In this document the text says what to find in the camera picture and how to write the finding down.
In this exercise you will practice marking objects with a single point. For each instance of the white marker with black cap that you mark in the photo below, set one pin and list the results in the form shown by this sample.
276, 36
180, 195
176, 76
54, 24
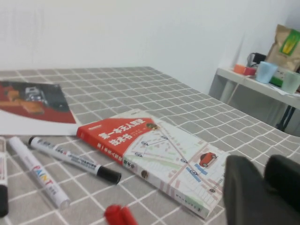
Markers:
70, 157

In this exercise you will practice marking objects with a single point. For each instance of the red and white map book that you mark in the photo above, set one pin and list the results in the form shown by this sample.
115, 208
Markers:
161, 154

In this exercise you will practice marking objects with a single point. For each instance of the grey checked tablecloth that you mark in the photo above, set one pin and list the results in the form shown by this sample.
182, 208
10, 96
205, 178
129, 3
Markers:
140, 93

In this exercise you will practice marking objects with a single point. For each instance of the red and black poster brochure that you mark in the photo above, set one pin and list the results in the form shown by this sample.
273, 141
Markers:
35, 110

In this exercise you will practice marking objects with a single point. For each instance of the white marker with black end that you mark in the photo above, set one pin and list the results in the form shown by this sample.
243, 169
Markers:
2, 187

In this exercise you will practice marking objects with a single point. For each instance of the green box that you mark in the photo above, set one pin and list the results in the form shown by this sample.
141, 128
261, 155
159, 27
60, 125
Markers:
276, 80

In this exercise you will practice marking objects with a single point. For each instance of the red and black marker pen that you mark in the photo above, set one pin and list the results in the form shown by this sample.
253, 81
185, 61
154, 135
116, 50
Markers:
119, 215

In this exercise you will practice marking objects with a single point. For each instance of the orange box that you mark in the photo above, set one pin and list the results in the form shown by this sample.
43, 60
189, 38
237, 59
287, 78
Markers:
239, 68

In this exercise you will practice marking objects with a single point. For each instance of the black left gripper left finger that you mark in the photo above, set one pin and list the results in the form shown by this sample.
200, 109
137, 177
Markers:
253, 197

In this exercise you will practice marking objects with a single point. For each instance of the light green cup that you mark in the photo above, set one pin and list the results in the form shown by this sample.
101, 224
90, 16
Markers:
291, 82

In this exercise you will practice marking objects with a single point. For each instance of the white paint marker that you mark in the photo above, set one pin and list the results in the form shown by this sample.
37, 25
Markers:
37, 171

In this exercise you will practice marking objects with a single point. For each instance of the brown paper bag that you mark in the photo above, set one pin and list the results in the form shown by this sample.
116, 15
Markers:
284, 49

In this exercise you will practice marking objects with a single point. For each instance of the red box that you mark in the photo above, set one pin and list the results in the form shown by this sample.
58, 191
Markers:
249, 71

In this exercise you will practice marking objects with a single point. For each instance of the black power adapter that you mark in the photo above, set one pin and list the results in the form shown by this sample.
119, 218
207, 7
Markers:
259, 58

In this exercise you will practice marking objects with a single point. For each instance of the white side table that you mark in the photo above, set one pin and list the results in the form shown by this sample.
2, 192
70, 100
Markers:
253, 93

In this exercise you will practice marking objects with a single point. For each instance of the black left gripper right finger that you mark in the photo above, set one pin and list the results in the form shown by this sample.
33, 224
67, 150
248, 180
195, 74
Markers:
284, 178

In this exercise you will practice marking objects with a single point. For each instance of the light blue cup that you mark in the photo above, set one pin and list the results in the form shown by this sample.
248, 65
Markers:
266, 71

